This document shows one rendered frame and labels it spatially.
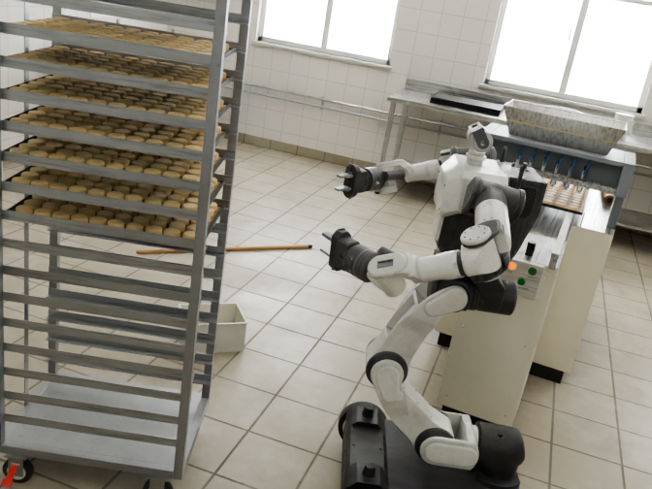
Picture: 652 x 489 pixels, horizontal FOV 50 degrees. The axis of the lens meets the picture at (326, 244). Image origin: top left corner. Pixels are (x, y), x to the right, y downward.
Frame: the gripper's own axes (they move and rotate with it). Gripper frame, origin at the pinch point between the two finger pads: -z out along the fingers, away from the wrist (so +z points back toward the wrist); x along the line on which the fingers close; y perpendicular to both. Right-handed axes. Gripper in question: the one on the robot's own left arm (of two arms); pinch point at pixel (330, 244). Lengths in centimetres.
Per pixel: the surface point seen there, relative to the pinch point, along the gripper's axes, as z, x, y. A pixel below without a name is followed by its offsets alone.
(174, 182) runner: -36.2, 11.1, 30.4
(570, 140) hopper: -32, 8, -176
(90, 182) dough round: -64, 4, 43
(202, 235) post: -27.2, -2.8, 25.8
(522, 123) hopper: -52, 12, -165
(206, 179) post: -27.4, 14.1, 25.2
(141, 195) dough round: -51, 3, 33
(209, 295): -62, -45, 0
